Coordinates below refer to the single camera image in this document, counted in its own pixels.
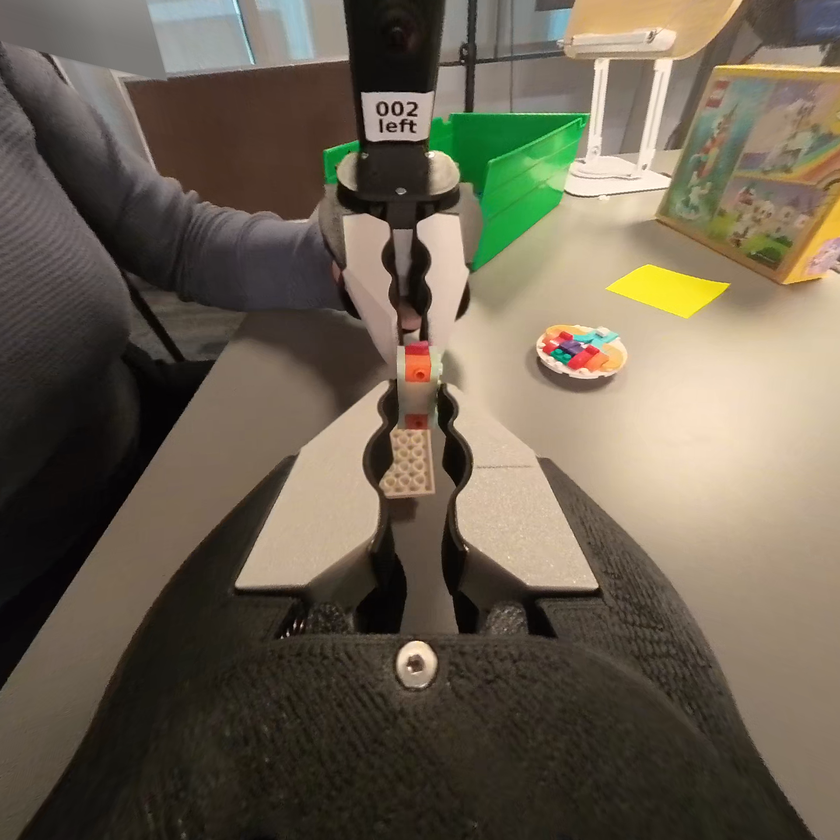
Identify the mint red orange lego block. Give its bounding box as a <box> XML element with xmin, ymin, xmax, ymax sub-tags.
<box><xmin>395</xmin><ymin>341</ymin><xmax>445</xmax><ymax>432</ymax></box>

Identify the large grid window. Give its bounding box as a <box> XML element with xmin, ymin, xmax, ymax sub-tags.
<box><xmin>147</xmin><ymin>0</ymin><xmax>572</xmax><ymax>73</ymax></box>

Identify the wooden book stand white base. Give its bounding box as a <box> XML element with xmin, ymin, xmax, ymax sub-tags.
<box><xmin>563</xmin><ymin>0</ymin><xmax>742</xmax><ymax>198</ymax></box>

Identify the yellow paper sheet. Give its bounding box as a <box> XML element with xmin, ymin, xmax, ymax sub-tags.
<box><xmin>605</xmin><ymin>264</ymin><xmax>731</xmax><ymax>320</ymax></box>

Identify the colourful lego set box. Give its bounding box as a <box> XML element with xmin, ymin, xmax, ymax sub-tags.
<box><xmin>656</xmin><ymin>64</ymin><xmax>840</xmax><ymax>285</ymax></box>

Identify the white lego build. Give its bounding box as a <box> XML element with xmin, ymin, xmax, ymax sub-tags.
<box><xmin>379</xmin><ymin>427</ymin><xmax>436</xmax><ymax>500</ymax></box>

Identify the person's left forearm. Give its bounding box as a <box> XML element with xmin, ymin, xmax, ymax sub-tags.
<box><xmin>125</xmin><ymin>171</ymin><xmax>349</xmax><ymax>312</ymax></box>

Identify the green plastic bin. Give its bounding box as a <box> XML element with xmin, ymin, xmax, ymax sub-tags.
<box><xmin>322</xmin><ymin>113</ymin><xmax>590</xmax><ymax>271</ymax></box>

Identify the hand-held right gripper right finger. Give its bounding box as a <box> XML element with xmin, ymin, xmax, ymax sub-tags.
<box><xmin>436</xmin><ymin>385</ymin><xmax>600</xmax><ymax>609</ymax></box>

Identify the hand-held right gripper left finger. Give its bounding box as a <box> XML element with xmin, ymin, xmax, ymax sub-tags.
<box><xmin>235</xmin><ymin>381</ymin><xmax>403</xmax><ymax>613</ymax></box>

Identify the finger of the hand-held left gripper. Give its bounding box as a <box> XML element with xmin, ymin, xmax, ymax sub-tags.
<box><xmin>341</xmin><ymin>215</ymin><xmax>404</xmax><ymax>366</ymax></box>
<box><xmin>412</xmin><ymin>215</ymin><xmax>469</xmax><ymax>360</ymax></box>

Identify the dark brown board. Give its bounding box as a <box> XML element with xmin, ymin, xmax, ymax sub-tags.
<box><xmin>125</xmin><ymin>58</ymin><xmax>358</xmax><ymax>217</ymax></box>

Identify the round white rainbow lego plate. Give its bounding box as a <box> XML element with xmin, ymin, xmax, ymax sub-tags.
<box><xmin>536</xmin><ymin>323</ymin><xmax>628</xmax><ymax>379</ymax></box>

